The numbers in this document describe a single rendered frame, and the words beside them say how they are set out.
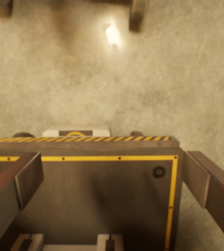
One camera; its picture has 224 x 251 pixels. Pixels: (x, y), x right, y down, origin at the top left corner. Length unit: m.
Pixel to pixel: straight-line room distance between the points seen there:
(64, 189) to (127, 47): 0.59
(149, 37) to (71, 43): 0.32
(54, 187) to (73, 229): 0.16
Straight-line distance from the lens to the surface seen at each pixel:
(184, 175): 0.17
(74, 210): 0.63
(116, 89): 0.80
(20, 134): 0.81
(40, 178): 0.17
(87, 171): 0.55
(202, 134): 0.93
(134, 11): 0.70
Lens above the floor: 0.80
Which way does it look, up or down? 76 degrees down
